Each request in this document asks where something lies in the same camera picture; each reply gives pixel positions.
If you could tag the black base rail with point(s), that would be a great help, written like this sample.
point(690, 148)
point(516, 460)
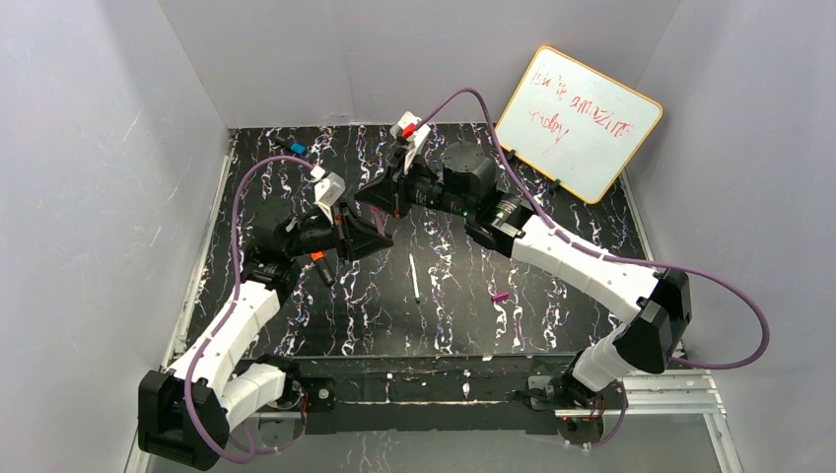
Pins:
point(532, 394)

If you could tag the white whiteboard orange frame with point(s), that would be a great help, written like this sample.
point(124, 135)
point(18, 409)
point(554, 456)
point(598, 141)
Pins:
point(575, 125)

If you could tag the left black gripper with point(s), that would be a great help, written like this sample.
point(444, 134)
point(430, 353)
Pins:
point(343, 232)

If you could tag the black marker orange tip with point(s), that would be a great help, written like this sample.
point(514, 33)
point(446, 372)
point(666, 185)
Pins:
point(323, 268)

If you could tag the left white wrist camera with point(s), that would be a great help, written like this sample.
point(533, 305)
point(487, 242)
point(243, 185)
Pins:
point(328, 188)

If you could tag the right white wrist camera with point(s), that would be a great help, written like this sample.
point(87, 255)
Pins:
point(411, 135)

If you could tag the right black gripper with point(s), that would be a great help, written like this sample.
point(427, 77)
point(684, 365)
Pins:
point(398, 192)

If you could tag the white pen green tip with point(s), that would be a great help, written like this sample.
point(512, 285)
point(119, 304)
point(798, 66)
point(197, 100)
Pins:
point(414, 278)

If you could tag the pink pen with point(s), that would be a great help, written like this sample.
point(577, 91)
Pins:
point(378, 220)

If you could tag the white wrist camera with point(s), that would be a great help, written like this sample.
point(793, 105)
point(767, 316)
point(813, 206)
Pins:
point(328, 188)
point(411, 135)

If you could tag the magenta pen cap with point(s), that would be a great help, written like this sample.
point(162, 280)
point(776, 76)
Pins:
point(500, 297)

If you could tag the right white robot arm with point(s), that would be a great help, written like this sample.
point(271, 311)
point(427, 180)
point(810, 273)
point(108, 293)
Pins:
point(653, 307)

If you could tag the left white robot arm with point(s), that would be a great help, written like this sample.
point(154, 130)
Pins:
point(187, 411)

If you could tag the blue capped black marker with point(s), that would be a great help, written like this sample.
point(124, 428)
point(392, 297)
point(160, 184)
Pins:
point(291, 146)

